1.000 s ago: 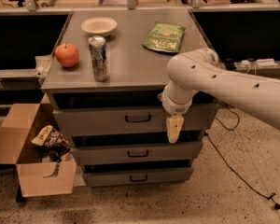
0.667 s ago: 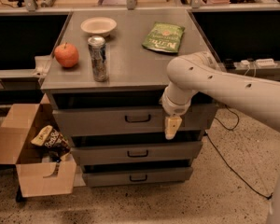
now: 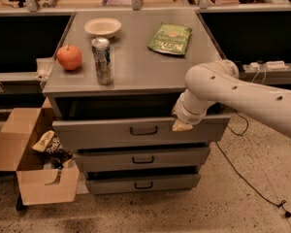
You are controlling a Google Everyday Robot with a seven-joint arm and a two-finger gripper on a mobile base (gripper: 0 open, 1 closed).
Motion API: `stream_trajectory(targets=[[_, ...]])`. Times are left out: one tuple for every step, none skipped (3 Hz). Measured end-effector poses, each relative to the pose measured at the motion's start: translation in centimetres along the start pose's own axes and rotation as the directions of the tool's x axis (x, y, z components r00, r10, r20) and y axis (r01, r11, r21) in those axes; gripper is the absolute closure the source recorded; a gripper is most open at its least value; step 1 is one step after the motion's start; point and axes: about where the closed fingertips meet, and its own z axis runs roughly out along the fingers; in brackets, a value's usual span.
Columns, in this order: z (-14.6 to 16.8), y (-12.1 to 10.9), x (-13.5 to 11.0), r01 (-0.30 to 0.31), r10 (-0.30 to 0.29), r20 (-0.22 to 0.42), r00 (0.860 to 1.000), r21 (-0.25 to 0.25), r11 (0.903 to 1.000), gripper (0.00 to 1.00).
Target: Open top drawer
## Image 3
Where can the grey top drawer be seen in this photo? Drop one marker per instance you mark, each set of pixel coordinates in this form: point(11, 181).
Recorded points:
point(135, 132)

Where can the white bowl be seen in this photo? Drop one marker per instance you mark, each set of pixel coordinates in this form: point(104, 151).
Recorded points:
point(102, 27)

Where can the grey drawer cabinet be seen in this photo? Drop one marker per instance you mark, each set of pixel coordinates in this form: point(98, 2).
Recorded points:
point(145, 83)

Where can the brown snack bag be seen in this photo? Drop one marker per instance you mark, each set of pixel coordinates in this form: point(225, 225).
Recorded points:
point(49, 143)

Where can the white power strip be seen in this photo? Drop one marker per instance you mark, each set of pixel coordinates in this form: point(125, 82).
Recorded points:
point(270, 65)

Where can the grey bottom drawer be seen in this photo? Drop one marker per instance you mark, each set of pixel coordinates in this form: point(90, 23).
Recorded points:
point(142, 184)

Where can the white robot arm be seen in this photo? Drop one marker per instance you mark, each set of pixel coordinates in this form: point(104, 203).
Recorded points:
point(218, 82)

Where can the cardboard box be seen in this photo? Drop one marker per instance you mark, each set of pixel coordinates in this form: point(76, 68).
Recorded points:
point(37, 184)

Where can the grey drawer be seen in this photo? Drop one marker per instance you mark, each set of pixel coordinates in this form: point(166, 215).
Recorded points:
point(135, 132)
point(122, 160)
point(142, 184)

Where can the green chip bag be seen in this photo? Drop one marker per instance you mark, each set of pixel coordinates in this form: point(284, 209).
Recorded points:
point(170, 39)

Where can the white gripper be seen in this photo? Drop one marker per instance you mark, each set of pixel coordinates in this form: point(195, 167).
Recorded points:
point(189, 115)

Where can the orange apple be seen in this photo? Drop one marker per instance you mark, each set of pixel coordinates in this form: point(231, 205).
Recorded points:
point(69, 57)

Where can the grey middle drawer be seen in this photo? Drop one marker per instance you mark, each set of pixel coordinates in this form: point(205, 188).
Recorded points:
point(122, 160)

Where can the silver drink can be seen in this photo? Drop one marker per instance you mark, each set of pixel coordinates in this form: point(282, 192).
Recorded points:
point(101, 52)

